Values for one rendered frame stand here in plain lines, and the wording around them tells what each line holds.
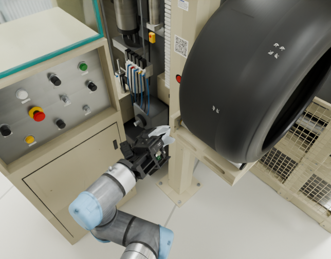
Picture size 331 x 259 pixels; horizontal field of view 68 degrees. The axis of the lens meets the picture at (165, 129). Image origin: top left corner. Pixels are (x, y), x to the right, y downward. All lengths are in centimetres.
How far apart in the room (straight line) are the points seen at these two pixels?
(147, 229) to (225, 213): 134
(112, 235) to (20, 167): 61
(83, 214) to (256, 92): 49
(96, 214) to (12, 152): 64
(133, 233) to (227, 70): 47
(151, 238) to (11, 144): 70
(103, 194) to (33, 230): 150
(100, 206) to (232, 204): 149
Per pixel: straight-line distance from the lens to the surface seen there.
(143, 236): 61
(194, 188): 195
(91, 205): 56
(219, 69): 69
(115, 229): 64
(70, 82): 105
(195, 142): 112
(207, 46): 72
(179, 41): 103
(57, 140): 117
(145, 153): 63
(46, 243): 197
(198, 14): 93
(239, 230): 190
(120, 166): 60
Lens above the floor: 174
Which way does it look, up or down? 49 degrees down
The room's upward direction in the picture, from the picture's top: straight up
